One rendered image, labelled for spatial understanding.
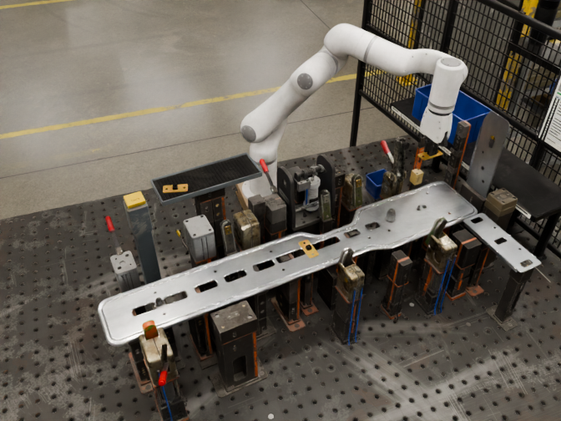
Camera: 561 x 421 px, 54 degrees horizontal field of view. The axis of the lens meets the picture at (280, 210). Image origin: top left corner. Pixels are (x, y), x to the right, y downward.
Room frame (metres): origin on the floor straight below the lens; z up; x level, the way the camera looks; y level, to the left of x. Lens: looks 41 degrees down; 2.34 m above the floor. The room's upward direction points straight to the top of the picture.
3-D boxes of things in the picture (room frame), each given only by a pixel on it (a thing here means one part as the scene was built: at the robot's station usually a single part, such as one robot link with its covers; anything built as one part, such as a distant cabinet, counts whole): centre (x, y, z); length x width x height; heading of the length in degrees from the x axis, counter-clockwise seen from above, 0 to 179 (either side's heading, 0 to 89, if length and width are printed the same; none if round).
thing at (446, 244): (1.33, -0.55, 0.87); 0.12 x 0.09 x 0.35; 27
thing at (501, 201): (1.54, -0.82, 0.88); 0.08 x 0.08 x 0.36; 27
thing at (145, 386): (1.04, 0.47, 0.84); 0.18 x 0.06 x 0.29; 27
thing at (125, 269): (1.21, 0.51, 0.88); 0.11 x 0.10 x 0.36; 27
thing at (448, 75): (1.54, -0.52, 1.53); 0.09 x 0.08 x 0.13; 147
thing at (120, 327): (1.31, -0.08, 1.00); 1.38 x 0.22 x 0.02; 117
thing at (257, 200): (1.48, 0.08, 0.90); 0.05 x 0.05 x 0.40; 27
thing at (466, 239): (1.40, -0.66, 0.84); 0.11 x 0.10 x 0.28; 27
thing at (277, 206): (1.49, 0.02, 0.89); 0.13 x 0.11 x 0.38; 27
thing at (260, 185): (1.92, 0.08, 0.87); 0.19 x 0.19 x 0.18
